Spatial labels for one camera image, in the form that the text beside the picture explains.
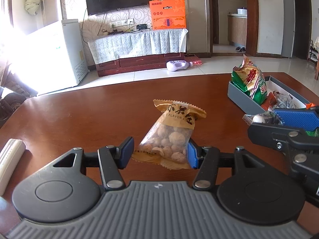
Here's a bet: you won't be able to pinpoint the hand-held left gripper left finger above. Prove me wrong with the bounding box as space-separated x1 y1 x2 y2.
51 136 135 190

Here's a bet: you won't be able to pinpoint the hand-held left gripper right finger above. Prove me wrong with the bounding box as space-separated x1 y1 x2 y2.
187 139 266 190

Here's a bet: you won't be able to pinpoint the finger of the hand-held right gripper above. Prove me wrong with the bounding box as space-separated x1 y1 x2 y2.
274 107 319 132
247 122 319 155

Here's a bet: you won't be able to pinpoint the small clear candy packet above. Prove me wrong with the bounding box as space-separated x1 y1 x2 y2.
243 112 285 126

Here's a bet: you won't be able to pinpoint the green snack packet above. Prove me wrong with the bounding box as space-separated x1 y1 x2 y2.
304 126 319 138

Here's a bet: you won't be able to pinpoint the clear sunflower seed packet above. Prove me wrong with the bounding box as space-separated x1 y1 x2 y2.
273 91 303 110

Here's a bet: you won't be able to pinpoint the yellow nut packet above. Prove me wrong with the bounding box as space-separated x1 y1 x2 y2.
132 99 207 170

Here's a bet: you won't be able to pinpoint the red orange snack packet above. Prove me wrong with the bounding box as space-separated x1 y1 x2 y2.
261 92 278 112

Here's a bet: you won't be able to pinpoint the grey cardboard box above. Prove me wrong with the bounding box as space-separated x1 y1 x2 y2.
227 76 319 115

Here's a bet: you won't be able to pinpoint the green puffed snack bag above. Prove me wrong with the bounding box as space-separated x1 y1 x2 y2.
231 54 268 105

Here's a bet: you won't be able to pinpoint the wooden shoe rack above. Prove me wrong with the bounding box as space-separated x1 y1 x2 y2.
307 37 319 80

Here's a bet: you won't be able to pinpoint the purple plastic bottle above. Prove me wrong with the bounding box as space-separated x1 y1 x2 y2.
166 60 194 72

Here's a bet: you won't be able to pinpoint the wooden television cabinet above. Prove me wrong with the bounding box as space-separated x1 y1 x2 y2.
96 52 186 77

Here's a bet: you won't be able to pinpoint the dark wooden door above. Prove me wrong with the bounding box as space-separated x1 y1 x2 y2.
295 0 312 60
210 0 219 45

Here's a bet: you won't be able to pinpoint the grey refrigerator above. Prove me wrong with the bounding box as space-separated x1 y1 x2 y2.
282 0 296 58

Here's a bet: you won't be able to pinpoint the wooden kitchen cabinet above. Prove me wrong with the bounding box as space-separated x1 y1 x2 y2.
227 14 248 46

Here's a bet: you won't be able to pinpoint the pale patterned table cloth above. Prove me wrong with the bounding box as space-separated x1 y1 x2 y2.
88 28 189 65

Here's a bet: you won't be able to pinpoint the white chest freezer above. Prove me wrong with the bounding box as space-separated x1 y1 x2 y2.
24 19 88 96

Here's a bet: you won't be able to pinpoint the white remote control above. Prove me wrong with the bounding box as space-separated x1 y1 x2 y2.
0 138 27 197

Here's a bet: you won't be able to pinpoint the dark clutter pile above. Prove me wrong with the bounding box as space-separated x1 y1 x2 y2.
0 62 28 128

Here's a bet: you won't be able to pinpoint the orange gift box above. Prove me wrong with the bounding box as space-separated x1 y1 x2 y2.
149 0 187 31

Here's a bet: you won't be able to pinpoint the white wall sockets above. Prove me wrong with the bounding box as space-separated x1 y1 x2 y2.
110 19 134 27

